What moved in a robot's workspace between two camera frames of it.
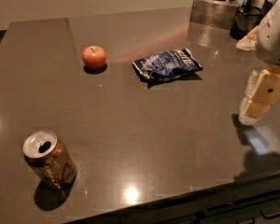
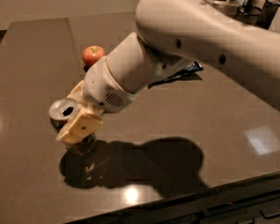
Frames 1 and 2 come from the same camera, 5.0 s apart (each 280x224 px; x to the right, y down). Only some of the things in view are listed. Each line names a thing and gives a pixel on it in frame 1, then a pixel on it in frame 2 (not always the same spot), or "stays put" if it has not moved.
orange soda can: (49, 158) -> (59, 112)
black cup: (246, 20) stays put
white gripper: (274, 44) -> (101, 86)
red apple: (94, 57) stays put
